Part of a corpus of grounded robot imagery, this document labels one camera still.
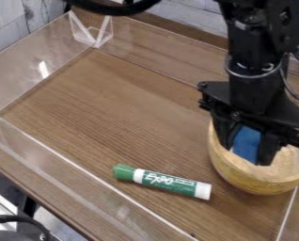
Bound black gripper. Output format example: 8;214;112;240
198;77;299;166

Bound blue rectangular block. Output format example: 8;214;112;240
232;126;262;165

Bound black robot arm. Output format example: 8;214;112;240
198;0;299;166

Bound brown wooden bowl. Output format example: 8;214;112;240
207;123;299;196

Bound green Expo marker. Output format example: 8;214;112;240
113;164;212;201

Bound black table leg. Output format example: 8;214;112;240
23;197;37;217

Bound clear acrylic tray wall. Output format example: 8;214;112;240
0;9;299;241

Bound black cable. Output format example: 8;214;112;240
0;215;51;241

